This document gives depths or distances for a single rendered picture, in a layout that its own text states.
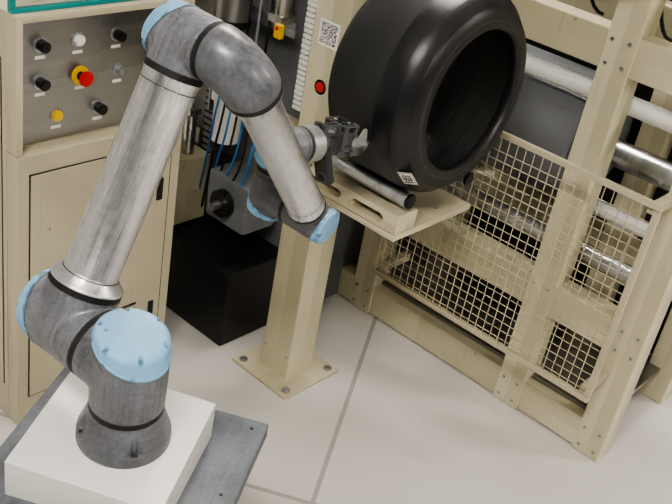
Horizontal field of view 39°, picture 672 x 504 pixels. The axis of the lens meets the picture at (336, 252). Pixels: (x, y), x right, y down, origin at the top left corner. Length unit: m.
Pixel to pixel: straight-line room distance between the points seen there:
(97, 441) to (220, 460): 0.30
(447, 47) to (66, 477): 1.32
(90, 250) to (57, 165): 0.80
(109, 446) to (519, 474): 1.64
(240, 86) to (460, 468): 1.77
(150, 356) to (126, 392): 0.08
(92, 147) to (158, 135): 0.90
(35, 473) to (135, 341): 0.33
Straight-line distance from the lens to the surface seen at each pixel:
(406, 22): 2.42
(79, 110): 2.68
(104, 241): 1.86
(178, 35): 1.77
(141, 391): 1.83
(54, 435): 2.01
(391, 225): 2.60
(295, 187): 2.01
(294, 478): 2.96
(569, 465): 3.31
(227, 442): 2.14
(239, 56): 1.72
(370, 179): 2.65
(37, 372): 2.98
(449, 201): 2.87
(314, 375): 3.34
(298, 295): 3.10
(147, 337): 1.82
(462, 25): 2.42
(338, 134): 2.34
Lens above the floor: 2.04
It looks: 30 degrees down
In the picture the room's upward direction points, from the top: 11 degrees clockwise
